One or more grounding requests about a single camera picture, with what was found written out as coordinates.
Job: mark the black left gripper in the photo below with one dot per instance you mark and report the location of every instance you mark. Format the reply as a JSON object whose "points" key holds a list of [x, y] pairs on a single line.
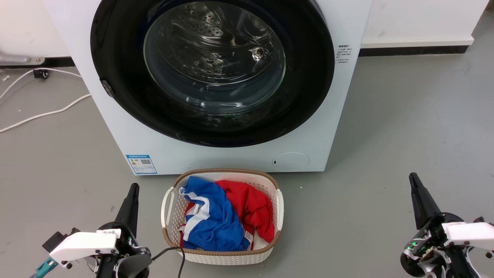
{"points": [[131, 263]]}

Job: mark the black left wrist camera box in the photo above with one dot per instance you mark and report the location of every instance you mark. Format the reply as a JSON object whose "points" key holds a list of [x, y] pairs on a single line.
{"points": [[58, 238]]}

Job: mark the grey metal floor bracket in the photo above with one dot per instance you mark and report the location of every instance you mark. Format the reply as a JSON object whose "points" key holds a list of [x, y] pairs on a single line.
{"points": [[15, 59]]}

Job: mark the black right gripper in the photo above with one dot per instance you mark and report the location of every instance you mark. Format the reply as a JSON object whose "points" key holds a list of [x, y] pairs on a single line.
{"points": [[428, 247]]}

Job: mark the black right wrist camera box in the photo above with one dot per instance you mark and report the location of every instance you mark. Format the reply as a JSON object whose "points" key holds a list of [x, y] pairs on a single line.
{"points": [[479, 219]]}

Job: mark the white woven-rim laundry basket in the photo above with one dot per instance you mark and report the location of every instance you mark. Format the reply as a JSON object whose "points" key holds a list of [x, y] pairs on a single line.
{"points": [[266, 253]]}

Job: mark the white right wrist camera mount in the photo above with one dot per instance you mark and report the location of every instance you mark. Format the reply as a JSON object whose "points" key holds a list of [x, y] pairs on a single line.
{"points": [[471, 233]]}

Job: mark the white front-load washing machine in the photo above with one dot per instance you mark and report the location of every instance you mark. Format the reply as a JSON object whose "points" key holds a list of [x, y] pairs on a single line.
{"points": [[339, 116]]}

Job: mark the blue and white garment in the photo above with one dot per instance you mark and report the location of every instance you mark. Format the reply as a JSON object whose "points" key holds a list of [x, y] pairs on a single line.
{"points": [[216, 224]]}

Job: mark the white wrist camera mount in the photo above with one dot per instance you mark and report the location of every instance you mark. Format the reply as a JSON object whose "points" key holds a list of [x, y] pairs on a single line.
{"points": [[471, 233], [83, 245]]}

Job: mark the small black caster wheel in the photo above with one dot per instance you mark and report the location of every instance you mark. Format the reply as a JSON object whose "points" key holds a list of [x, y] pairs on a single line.
{"points": [[41, 73]]}

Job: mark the black round glass washer door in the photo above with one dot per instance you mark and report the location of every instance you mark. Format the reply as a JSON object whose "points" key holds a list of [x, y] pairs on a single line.
{"points": [[115, 58]]}

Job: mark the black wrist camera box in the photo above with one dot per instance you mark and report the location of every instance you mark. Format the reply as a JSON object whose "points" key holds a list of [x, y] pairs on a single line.
{"points": [[58, 238], [479, 219]]}

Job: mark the red garment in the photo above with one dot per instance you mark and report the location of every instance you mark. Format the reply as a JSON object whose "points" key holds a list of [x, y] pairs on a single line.
{"points": [[251, 208]]}

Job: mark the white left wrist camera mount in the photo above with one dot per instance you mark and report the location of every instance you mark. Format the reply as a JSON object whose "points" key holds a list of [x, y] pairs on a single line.
{"points": [[83, 245]]}

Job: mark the black baseboard strip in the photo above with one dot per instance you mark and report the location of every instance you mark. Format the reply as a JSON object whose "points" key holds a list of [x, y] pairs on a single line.
{"points": [[58, 62]]}

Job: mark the blue energy label sticker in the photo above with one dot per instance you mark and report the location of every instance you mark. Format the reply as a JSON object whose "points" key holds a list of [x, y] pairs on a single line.
{"points": [[141, 164]]}

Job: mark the round white filter cover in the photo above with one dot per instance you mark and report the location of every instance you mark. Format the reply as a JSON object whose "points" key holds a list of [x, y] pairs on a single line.
{"points": [[291, 161]]}

